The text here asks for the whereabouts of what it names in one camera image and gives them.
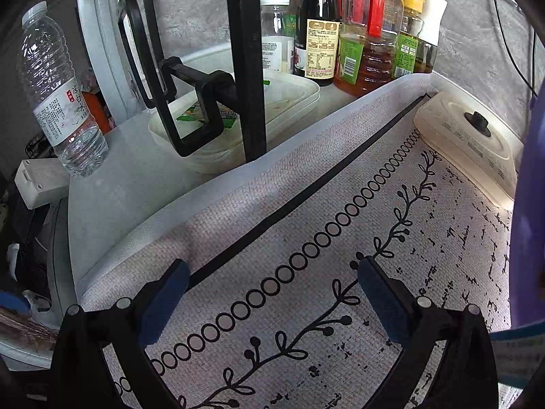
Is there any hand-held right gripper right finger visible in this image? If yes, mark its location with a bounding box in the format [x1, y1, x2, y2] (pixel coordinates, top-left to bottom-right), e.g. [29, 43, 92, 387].
[355, 257, 499, 409]

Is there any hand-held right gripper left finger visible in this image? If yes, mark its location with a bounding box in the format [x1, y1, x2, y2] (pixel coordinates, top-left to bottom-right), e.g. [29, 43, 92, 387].
[51, 258, 192, 409]

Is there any blue white medicine box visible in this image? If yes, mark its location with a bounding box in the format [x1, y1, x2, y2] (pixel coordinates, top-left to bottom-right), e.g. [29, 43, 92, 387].
[489, 321, 543, 390]

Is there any purple plastic bucket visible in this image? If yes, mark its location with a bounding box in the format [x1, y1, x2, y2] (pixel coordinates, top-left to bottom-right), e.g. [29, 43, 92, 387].
[509, 89, 545, 337]

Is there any patterned white table mat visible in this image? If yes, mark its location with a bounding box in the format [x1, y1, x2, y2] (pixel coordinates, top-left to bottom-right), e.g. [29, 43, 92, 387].
[79, 72, 524, 409]

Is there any straw broom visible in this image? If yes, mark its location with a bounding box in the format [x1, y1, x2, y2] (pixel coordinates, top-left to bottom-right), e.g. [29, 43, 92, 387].
[0, 292, 58, 346]

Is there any white power strip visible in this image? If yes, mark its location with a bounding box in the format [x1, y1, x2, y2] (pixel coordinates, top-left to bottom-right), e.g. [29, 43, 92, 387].
[15, 158, 69, 209]

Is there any green packet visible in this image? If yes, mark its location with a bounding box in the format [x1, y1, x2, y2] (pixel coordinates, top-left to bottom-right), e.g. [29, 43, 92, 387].
[176, 106, 239, 131]

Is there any orange object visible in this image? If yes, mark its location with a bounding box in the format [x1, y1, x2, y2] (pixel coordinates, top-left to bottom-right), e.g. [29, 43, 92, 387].
[83, 91, 113, 133]

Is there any clear water bottle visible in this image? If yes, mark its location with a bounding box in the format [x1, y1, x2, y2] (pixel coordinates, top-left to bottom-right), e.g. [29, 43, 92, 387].
[17, 1, 109, 178]

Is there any white plastic container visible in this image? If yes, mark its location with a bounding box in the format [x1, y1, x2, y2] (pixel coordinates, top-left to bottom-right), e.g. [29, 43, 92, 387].
[147, 70, 321, 174]

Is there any yellow cap green label bottle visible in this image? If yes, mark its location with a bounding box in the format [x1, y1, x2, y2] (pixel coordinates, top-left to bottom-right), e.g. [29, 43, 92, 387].
[392, 0, 426, 79]

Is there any black metal dish rack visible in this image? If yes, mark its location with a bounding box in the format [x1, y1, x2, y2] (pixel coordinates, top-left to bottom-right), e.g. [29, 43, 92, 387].
[117, 0, 268, 163]

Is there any white round appliance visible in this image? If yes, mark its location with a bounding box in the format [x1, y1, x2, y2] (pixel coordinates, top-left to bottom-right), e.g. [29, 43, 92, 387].
[74, 0, 128, 116]

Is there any clear jar white cap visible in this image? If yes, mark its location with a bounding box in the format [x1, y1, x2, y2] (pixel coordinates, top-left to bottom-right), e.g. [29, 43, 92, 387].
[261, 0, 295, 75]

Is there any white top oil dispenser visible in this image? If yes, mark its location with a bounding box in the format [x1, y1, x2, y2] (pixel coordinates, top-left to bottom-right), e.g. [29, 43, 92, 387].
[415, 0, 449, 74]

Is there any gold cap glass bottle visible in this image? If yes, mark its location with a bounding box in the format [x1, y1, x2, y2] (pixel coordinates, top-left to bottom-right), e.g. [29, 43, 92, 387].
[284, 0, 305, 39]

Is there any red handle oil bottle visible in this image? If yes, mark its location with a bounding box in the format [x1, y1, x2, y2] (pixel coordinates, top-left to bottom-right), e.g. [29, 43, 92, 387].
[334, 0, 405, 96]

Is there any black power cable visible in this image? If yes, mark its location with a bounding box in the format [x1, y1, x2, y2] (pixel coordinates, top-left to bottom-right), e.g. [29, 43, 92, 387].
[492, 0, 538, 94]

